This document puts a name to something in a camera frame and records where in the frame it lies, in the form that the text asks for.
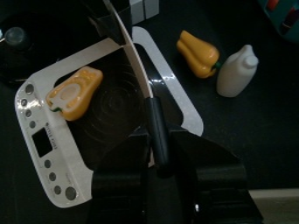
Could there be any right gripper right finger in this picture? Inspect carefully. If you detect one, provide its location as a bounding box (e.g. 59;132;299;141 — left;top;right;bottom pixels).
165;122;265;224

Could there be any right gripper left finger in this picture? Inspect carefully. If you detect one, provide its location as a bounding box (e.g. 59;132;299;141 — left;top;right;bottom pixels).
89;127;152;224

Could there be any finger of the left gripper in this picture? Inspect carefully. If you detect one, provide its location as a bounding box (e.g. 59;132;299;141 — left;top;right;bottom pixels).
79;0;135;46
129;0;161;26

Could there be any white toy knife black handle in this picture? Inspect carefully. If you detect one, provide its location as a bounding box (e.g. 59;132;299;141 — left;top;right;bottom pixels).
101;0;175;179

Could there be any yellow toy squash half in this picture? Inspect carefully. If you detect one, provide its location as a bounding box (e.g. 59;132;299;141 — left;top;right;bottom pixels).
44;66;105;122
175;30;223;80

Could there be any black pot lid with knob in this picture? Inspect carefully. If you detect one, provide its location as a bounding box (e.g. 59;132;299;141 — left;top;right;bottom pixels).
0;13;61;86

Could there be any small white toy bottle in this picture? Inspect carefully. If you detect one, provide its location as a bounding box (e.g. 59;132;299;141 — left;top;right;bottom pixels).
215;44;260;98

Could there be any teal basket orange rim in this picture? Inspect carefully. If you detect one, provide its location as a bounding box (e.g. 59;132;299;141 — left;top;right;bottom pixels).
256;0;299;46

